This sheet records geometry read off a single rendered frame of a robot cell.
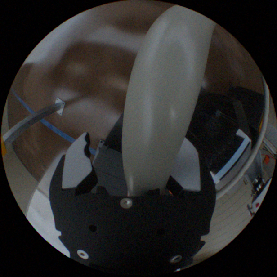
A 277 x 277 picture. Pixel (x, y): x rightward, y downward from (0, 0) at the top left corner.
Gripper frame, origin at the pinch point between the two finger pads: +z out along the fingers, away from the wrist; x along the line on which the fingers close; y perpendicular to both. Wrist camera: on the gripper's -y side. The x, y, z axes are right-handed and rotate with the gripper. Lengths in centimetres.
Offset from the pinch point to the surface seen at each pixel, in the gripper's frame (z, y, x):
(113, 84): 95, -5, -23
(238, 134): 14, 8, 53
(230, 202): -12, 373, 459
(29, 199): -50, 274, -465
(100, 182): 34, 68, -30
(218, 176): 7, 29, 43
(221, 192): -4.8, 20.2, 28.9
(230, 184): -4.5, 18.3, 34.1
